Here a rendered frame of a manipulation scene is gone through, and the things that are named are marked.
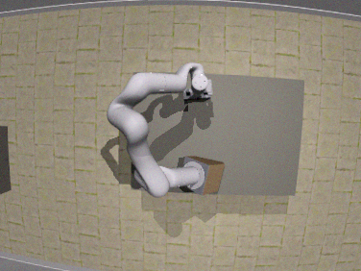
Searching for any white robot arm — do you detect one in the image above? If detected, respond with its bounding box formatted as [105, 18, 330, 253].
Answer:
[107, 62, 212, 198]

